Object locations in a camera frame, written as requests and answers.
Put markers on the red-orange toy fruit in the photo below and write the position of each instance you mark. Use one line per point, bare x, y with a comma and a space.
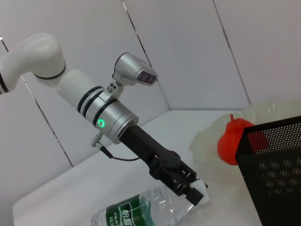
229, 146

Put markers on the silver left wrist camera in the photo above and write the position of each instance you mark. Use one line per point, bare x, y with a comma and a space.
131, 70

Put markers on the clear wavy fruit plate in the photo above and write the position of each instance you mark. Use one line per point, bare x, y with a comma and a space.
204, 146

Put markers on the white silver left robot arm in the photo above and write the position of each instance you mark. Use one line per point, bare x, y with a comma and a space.
70, 87

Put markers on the clear green-label water bottle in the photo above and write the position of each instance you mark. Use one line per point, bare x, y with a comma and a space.
131, 212

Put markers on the black mesh pen holder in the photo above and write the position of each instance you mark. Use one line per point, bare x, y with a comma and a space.
277, 179

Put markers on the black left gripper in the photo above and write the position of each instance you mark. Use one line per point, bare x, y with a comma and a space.
145, 146

